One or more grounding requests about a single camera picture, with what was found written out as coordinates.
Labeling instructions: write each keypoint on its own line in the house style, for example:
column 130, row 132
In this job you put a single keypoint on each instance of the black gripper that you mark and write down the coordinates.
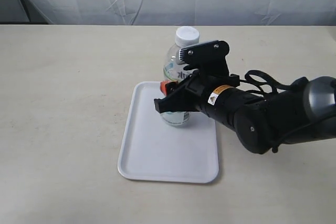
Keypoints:
column 212, row 96

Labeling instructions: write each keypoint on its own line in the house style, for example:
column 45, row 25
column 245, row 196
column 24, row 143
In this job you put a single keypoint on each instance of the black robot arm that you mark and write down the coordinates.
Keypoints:
column 263, row 112

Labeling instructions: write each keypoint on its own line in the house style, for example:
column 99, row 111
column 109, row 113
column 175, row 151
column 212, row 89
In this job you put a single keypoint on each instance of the white rectangular plastic tray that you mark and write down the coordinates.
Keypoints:
column 155, row 151

